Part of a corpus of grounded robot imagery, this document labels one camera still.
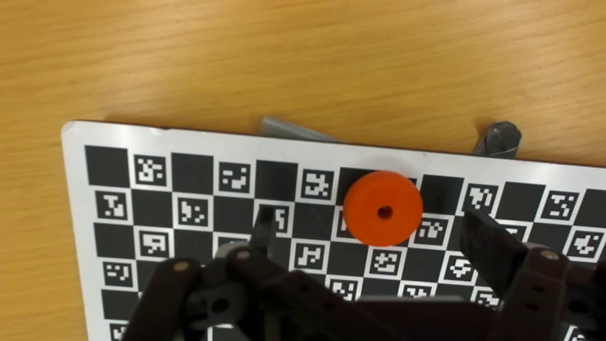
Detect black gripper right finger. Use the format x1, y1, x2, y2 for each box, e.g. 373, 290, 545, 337
462, 211, 606, 341

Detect orange disc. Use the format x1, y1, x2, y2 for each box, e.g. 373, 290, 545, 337
341, 169, 426, 248

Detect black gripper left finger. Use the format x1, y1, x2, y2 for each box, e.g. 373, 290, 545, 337
121, 205, 343, 341

